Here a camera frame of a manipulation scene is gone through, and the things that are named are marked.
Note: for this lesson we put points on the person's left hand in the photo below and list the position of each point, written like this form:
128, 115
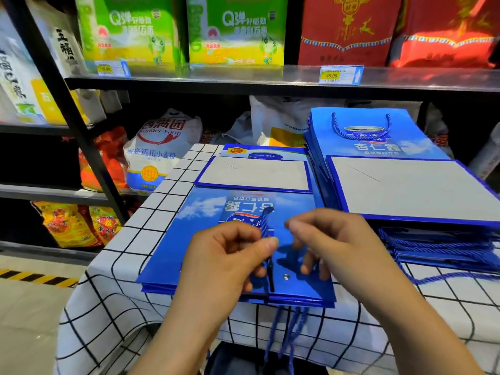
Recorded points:
211, 269

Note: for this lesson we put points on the person's right hand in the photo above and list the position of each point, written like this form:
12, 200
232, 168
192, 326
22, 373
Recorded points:
347, 246

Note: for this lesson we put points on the person's left thumb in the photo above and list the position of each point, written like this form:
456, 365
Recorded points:
259, 251

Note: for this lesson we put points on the person's right thumb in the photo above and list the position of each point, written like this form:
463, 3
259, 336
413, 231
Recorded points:
308, 242

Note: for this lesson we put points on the blue paper gift bag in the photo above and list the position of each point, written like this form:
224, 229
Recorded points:
195, 238

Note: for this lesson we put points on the person's left forearm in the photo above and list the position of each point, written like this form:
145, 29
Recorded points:
183, 339

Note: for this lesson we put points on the person's right forearm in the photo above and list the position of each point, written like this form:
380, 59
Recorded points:
422, 331

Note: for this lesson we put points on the small pile of blue bags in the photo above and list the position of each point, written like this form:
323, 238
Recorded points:
254, 150

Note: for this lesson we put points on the tall stack of blue bags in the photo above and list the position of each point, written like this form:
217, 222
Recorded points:
410, 187

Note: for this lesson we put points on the white sack yellow patch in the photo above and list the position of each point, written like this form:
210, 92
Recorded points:
281, 121

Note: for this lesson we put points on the grey white sack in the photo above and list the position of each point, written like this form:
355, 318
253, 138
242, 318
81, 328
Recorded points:
234, 128

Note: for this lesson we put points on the white flour bag red logo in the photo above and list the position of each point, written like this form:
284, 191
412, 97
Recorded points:
160, 152

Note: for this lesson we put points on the white black grid tablecloth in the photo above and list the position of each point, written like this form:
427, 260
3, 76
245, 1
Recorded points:
117, 308

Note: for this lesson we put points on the small yellow food bag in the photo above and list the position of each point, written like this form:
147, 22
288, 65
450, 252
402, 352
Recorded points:
105, 224

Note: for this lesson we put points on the white blue price tag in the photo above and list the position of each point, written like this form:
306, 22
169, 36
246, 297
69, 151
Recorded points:
340, 74
113, 68

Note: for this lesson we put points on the white sack red print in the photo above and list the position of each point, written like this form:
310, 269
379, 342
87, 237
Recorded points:
437, 128

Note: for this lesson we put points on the red orange food bag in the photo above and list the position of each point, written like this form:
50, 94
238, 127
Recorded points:
107, 160

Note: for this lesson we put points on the large yellow food bag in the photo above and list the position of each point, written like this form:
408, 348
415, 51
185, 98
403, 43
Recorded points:
66, 224

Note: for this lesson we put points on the plain white sack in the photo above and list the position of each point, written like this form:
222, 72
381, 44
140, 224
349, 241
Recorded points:
486, 152

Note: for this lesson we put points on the red gift bag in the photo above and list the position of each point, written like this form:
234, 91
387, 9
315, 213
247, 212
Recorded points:
449, 35
347, 31

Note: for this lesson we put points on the green rice bag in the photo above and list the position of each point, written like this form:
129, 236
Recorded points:
238, 31
129, 31

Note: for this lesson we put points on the black metal shelf rack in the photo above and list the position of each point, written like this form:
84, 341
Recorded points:
58, 93

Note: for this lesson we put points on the white rice bag black script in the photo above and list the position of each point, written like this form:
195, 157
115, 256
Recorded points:
64, 42

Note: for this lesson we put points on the white rice bag yellow label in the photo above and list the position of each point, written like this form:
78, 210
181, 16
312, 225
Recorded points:
15, 81

